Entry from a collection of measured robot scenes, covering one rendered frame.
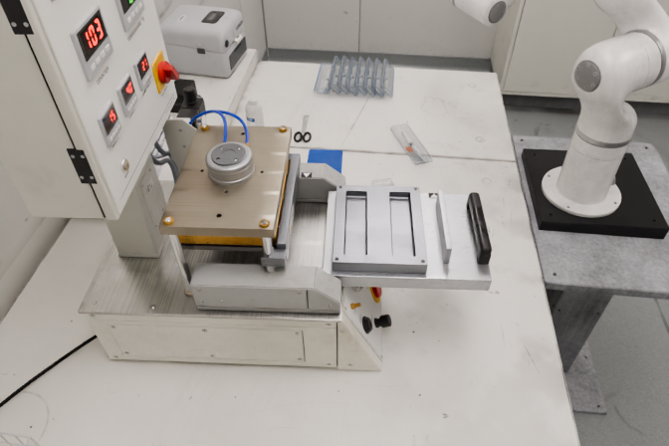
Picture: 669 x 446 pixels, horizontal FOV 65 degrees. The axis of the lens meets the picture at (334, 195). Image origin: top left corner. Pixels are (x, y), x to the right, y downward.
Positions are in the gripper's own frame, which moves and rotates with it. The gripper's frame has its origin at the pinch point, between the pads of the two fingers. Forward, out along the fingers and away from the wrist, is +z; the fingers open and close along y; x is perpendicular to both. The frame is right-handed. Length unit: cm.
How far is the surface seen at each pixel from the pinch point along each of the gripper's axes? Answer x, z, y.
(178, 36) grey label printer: -56, 31, -49
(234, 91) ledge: -61, 13, -33
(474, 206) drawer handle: -34, -81, -36
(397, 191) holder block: -41, -69, -42
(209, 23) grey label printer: -48, 29, -42
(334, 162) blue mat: -57, -30, -21
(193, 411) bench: -90, -79, -69
